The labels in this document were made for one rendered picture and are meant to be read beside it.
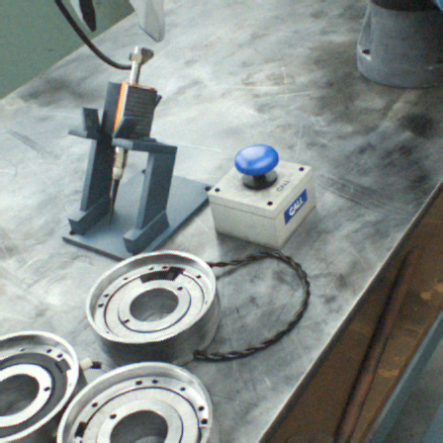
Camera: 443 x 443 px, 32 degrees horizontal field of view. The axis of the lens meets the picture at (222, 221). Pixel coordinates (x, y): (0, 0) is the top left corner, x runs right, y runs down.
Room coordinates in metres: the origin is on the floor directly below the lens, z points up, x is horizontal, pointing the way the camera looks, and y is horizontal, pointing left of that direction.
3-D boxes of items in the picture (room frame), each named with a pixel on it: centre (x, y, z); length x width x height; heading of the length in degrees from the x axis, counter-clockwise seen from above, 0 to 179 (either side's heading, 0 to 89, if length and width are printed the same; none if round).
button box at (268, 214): (0.58, -0.05, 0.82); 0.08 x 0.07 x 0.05; 139
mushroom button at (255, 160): (0.58, -0.04, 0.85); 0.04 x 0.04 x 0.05
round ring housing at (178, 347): (0.46, 0.07, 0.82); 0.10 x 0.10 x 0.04
